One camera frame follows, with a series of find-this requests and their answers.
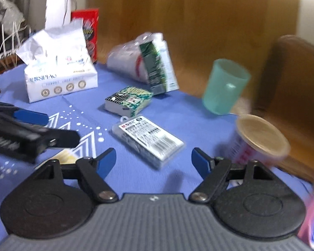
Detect blue printed blanket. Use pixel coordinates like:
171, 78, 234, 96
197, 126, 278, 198
0, 61, 314, 207

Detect wooden board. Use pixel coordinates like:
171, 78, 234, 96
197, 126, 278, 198
84, 0, 300, 102

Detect plastic bag of paper cups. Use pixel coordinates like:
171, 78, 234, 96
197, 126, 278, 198
106, 32, 157, 84

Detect can with pink label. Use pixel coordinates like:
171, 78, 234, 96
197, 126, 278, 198
226, 114, 291, 170

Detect small green patterned box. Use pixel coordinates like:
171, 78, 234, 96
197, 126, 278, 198
105, 86, 154, 117

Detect brown chair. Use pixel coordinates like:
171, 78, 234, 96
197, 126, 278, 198
251, 35, 314, 183

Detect teal plastic cup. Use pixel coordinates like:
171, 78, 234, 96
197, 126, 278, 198
202, 59, 252, 115

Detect red cardboard box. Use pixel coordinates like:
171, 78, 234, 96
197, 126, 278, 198
71, 8, 99, 64

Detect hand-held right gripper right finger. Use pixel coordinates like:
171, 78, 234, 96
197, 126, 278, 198
189, 148, 275, 204

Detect clear plastic case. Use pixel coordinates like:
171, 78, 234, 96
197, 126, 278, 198
112, 115, 186, 169

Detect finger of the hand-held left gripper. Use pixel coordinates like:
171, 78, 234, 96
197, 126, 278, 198
0, 101, 50, 126
0, 111, 80, 164

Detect white tissue pack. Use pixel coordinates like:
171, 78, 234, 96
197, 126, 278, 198
16, 19, 98, 104

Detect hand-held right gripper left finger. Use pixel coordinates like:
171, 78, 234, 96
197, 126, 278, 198
33, 148, 119, 204

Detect green milk carton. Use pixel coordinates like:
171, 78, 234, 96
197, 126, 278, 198
139, 33, 180, 96

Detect tangled white cables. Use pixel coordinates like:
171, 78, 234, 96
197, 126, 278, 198
0, 21, 30, 67

